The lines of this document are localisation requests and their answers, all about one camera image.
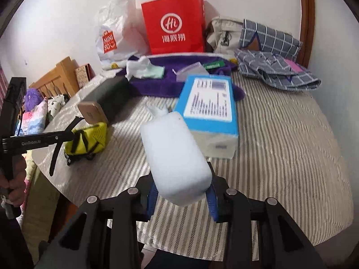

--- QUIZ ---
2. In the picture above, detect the striped quilted mattress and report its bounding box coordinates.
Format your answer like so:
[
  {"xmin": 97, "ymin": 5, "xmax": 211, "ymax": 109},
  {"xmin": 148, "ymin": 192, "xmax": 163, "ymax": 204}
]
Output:
[{"xmin": 33, "ymin": 72, "xmax": 354, "ymax": 260}]

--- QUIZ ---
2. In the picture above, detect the purple plush toy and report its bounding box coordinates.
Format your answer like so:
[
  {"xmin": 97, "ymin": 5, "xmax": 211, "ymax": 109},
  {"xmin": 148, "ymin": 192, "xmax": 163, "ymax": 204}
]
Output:
[{"xmin": 24, "ymin": 88, "xmax": 43, "ymax": 112}]

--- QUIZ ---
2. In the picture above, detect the wooden headboard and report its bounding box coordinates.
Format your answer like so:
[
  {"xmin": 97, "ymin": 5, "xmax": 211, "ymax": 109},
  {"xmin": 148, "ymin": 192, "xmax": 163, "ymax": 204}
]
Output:
[{"xmin": 29, "ymin": 56, "xmax": 80, "ymax": 98}]

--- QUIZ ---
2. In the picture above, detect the red paper shopping bag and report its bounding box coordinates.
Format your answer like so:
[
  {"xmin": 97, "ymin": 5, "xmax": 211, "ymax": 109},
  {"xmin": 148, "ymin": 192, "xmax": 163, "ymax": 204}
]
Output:
[{"xmin": 141, "ymin": 0, "xmax": 206, "ymax": 55}]

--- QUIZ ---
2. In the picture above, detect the person's left hand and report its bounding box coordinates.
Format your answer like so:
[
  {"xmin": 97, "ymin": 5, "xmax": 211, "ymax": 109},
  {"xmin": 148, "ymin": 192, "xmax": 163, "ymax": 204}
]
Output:
[{"xmin": 1, "ymin": 155, "xmax": 27, "ymax": 207}]

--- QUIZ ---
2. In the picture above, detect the mint green cloth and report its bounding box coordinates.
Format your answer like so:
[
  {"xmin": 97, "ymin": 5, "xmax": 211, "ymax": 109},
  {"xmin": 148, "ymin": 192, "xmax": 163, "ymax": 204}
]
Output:
[{"xmin": 133, "ymin": 65, "xmax": 165, "ymax": 80}]

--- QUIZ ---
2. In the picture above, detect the white Miniso plastic bag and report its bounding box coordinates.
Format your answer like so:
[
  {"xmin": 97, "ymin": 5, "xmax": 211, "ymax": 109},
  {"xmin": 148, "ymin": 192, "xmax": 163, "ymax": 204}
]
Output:
[{"xmin": 95, "ymin": 0, "xmax": 149, "ymax": 68}]

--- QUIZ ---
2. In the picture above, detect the grey plaid cloth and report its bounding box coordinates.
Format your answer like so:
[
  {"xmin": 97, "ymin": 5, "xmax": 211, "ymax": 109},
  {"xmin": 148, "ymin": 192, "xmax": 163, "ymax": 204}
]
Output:
[{"xmin": 235, "ymin": 19, "xmax": 321, "ymax": 92}]

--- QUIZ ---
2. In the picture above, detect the dark green tea box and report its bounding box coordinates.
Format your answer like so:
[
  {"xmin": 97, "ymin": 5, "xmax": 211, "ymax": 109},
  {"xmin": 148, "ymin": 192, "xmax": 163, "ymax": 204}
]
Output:
[{"xmin": 77, "ymin": 75, "xmax": 130, "ymax": 124}]

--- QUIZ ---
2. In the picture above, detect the colourful bedding pile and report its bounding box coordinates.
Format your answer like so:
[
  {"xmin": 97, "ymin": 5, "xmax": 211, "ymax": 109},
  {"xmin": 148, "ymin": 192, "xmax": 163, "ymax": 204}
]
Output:
[{"xmin": 13, "ymin": 93, "xmax": 70, "ymax": 138}]

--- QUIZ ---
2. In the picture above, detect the beige backpack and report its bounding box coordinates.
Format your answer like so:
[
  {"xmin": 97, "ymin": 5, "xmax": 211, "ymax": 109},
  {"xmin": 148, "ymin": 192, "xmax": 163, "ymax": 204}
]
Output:
[{"xmin": 206, "ymin": 16, "xmax": 243, "ymax": 55}]

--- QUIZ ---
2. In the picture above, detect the blue cardboard box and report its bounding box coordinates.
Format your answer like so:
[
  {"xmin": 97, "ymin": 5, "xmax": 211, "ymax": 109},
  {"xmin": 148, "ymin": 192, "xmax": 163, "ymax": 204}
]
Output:
[{"xmin": 175, "ymin": 75, "xmax": 239, "ymax": 159}]

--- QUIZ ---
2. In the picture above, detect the purple fleece towel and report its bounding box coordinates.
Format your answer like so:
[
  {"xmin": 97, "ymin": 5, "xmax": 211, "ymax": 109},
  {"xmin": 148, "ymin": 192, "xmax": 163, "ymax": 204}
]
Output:
[{"xmin": 130, "ymin": 53, "xmax": 237, "ymax": 98}]

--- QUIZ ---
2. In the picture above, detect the rolled fruit print paper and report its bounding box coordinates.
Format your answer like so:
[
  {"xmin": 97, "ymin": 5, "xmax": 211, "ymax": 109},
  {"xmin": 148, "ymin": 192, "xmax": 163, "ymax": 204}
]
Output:
[{"xmin": 102, "ymin": 60, "xmax": 127, "ymax": 71}]

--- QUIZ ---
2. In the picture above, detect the yellow pouch with black straps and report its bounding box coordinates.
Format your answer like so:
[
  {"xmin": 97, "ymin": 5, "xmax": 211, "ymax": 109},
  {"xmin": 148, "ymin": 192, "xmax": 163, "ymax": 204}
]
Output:
[{"xmin": 49, "ymin": 117, "xmax": 108, "ymax": 177}]

